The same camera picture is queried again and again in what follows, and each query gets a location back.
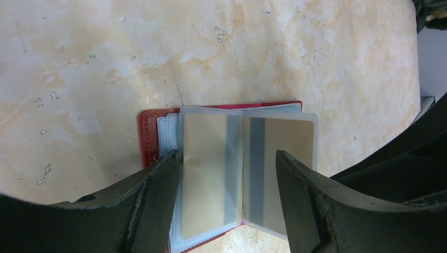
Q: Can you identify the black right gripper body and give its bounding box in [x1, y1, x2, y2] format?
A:
[331, 95, 446, 202]

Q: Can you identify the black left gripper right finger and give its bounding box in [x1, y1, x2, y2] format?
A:
[276, 150, 446, 252]

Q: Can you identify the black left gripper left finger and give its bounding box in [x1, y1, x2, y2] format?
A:
[52, 150, 183, 252]

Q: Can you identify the red leather card holder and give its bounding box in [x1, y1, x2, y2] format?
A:
[139, 101, 317, 252]

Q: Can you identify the black floral blanket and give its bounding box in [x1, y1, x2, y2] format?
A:
[412, 0, 446, 33]

